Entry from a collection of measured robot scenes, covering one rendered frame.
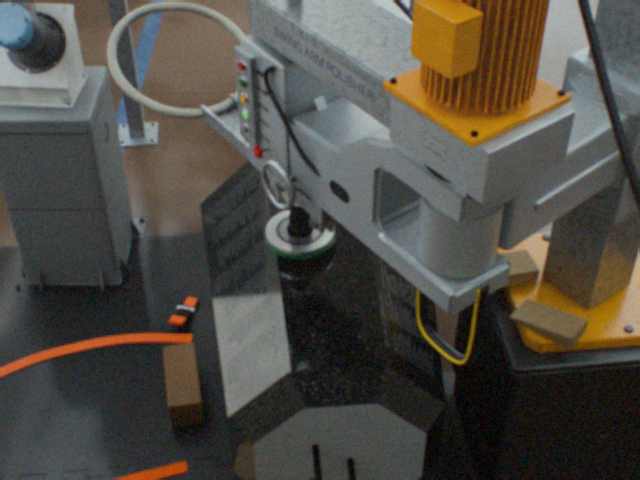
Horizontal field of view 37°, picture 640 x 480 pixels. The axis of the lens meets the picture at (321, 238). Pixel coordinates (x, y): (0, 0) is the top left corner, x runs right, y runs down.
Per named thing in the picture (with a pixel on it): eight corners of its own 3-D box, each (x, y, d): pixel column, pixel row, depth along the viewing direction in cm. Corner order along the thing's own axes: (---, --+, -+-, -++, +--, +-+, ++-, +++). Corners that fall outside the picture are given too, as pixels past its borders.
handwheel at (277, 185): (319, 208, 265) (318, 165, 255) (289, 222, 260) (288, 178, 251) (288, 182, 274) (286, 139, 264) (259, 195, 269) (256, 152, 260)
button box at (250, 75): (263, 144, 270) (258, 55, 252) (255, 147, 269) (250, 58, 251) (247, 131, 275) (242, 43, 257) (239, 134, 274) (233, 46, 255)
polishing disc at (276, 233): (314, 203, 307) (314, 200, 307) (346, 242, 293) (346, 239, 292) (254, 223, 300) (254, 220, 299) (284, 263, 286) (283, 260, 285)
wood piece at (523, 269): (524, 260, 303) (526, 248, 300) (537, 281, 296) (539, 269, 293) (465, 271, 299) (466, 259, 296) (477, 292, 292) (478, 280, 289)
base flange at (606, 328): (631, 234, 319) (634, 223, 316) (690, 341, 282) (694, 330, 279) (486, 245, 315) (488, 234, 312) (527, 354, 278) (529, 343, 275)
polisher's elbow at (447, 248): (453, 219, 242) (460, 156, 229) (511, 257, 231) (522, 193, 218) (399, 251, 233) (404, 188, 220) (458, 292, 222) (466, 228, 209)
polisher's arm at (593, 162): (602, 106, 283) (620, 30, 267) (706, 157, 263) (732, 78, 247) (427, 210, 246) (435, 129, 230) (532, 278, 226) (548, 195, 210)
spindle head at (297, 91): (383, 203, 271) (390, 66, 242) (321, 233, 261) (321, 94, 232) (308, 145, 293) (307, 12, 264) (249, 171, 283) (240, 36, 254)
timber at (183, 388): (166, 367, 371) (162, 346, 363) (197, 362, 373) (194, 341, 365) (171, 428, 349) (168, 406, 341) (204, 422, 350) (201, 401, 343)
